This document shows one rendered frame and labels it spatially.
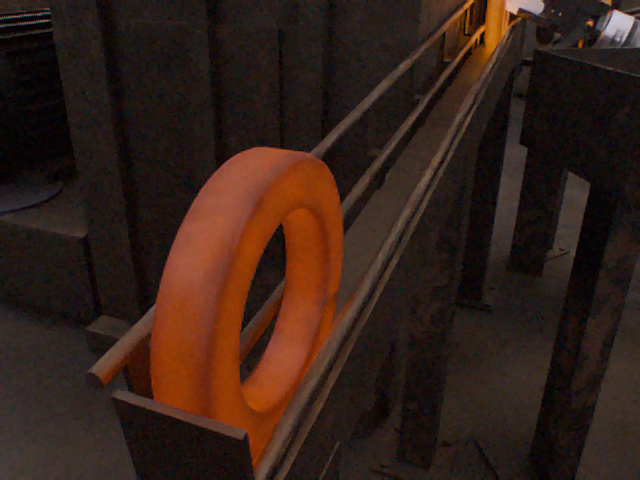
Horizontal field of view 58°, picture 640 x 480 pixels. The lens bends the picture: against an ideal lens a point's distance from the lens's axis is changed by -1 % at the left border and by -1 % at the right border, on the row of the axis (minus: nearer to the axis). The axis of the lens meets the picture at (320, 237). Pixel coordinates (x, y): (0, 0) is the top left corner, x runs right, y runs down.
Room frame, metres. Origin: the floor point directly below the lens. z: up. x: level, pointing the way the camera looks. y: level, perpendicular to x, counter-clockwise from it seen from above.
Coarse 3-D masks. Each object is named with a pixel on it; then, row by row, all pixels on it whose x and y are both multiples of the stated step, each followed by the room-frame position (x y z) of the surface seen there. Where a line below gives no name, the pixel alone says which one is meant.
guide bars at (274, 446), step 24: (480, 72) 0.91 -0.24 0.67; (456, 120) 0.71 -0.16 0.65; (432, 168) 0.57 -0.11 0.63; (408, 216) 0.48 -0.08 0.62; (384, 240) 0.44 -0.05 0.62; (384, 264) 0.41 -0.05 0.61; (360, 288) 0.37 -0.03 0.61; (360, 312) 0.37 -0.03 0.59; (336, 336) 0.32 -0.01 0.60; (336, 360) 0.32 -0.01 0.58; (312, 384) 0.28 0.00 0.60; (288, 408) 0.26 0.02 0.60; (288, 432) 0.24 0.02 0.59; (264, 456) 0.23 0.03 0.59
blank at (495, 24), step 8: (488, 0) 1.25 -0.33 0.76; (496, 0) 1.24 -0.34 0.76; (504, 0) 1.24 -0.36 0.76; (488, 8) 1.24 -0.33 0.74; (496, 8) 1.24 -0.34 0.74; (504, 8) 1.25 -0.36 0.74; (488, 16) 1.24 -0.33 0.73; (496, 16) 1.24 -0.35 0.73; (504, 16) 1.33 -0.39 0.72; (488, 24) 1.24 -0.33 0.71; (496, 24) 1.24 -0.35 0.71; (504, 24) 1.32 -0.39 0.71; (488, 32) 1.25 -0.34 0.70; (496, 32) 1.25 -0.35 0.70; (488, 40) 1.26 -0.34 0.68; (496, 40) 1.26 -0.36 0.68
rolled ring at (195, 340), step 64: (256, 192) 0.27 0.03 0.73; (320, 192) 0.34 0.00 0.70; (192, 256) 0.24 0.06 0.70; (256, 256) 0.26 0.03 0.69; (320, 256) 0.35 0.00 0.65; (192, 320) 0.22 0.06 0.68; (320, 320) 0.34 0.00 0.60; (192, 384) 0.21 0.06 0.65; (256, 384) 0.30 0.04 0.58; (256, 448) 0.25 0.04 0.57
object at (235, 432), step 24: (120, 408) 0.22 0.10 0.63; (144, 408) 0.22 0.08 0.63; (168, 408) 0.21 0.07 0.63; (144, 432) 0.22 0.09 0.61; (168, 432) 0.21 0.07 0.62; (192, 432) 0.21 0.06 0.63; (216, 432) 0.20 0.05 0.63; (240, 432) 0.20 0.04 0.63; (144, 456) 0.22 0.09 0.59; (168, 456) 0.22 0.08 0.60; (192, 456) 0.21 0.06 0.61; (216, 456) 0.20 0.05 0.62; (240, 456) 0.20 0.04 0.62
